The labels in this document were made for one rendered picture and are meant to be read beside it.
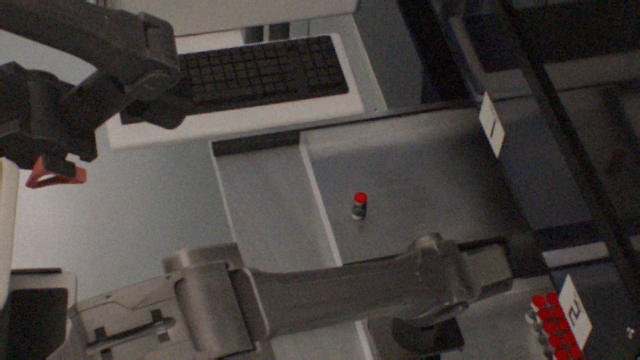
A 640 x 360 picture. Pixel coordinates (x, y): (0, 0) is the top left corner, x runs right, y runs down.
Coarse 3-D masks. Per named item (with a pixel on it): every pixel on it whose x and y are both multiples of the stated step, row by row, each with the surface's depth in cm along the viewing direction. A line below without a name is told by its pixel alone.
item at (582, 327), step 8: (568, 280) 166; (568, 288) 167; (560, 296) 170; (568, 296) 167; (576, 296) 164; (568, 304) 167; (568, 312) 168; (576, 312) 165; (584, 312) 163; (568, 320) 168; (576, 320) 166; (584, 320) 163; (576, 328) 166; (584, 328) 163; (576, 336) 166; (584, 336) 164; (584, 344) 164
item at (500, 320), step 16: (528, 288) 184; (544, 288) 185; (480, 304) 182; (496, 304) 183; (512, 304) 183; (528, 304) 183; (464, 320) 180; (480, 320) 181; (496, 320) 181; (512, 320) 181; (368, 336) 175; (464, 336) 179; (480, 336) 179; (496, 336) 179; (512, 336) 179; (528, 336) 179; (368, 352) 174; (448, 352) 177; (464, 352) 177; (480, 352) 177; (496, 352) 177; (512, 352) 178; (528, 352) 178
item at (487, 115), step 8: (488, 104) 186; (480, 112) 190; (488, 112) 186; (480, 120) 190; (488, 120) 187; (496, 120) 184; (488, 128) 188; (496, 128) 184; (488, 136) 188; (496, 136) 185; (496, 144) 185; (496, 152) 186
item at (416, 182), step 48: (336, 144) 200; (384, 144) 201; (432, 144) 201; (480, 144) 202; (336, 192) 194; (384, 192) 194; (432, 192) 195; (480, 192) 196; (336, 240) 184; (384, 240) 189; (480, 240) 186; (528, 240) 189
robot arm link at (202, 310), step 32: (128, 288) 96; (160, 288) 96; (192, 288) 97; (224, 288) 98; (96, 320) 95; (128, 320) 96; (160, 320) 97; (192, 320) 97; (224, 320) 97; (64, 352) 100; (96, 352) 95; (128, 352) 95; (160, 352) 95; (192, 352) 95; (224, 352) 96
